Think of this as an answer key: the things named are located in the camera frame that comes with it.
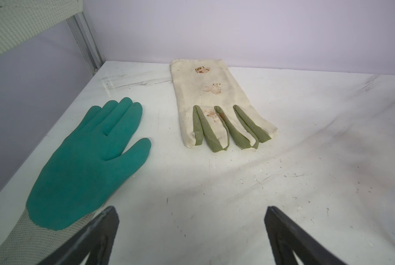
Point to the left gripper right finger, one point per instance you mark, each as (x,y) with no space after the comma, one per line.
(289,241)

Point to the beige glove green fingertips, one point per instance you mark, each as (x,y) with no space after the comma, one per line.
(213,108)

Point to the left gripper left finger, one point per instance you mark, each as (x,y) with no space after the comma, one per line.
(92,244)

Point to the lower white mesh shelf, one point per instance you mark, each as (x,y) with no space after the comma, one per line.
(22,20)

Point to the green rubber glove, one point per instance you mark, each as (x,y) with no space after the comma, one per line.
(78,179)

